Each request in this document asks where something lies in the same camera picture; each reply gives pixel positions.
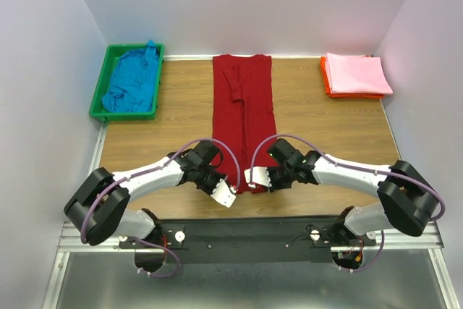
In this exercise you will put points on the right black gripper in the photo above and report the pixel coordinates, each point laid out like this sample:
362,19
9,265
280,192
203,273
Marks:
275,175

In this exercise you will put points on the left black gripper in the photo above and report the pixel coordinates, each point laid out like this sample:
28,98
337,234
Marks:
213,182

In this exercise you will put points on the red t-shirt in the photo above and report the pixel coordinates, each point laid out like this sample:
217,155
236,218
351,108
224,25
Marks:
242,103

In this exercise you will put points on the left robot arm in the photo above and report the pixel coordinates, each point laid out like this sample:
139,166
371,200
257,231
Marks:
98,209

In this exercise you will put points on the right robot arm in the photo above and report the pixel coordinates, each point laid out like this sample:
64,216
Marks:
405,201

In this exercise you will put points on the blue t-shirt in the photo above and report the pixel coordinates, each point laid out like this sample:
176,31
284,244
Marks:
133,80

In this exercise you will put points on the pink folded t-shirt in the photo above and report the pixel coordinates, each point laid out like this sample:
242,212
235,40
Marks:
356,74

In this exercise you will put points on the orange folded t-shirt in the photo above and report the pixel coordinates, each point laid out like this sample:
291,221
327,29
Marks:
324,72

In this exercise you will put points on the green plastic bin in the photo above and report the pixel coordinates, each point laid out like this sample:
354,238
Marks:
111,58

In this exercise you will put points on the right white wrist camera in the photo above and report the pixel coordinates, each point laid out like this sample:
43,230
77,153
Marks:
257,176

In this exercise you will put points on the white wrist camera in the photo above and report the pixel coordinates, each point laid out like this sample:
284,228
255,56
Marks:
257,176
224,194

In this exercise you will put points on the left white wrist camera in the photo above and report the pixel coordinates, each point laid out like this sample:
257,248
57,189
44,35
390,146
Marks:
224,194

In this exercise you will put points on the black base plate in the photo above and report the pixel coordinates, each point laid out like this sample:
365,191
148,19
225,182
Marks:
255,240

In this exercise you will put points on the aluminium frame rail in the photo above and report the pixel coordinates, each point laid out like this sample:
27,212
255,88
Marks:
69,243

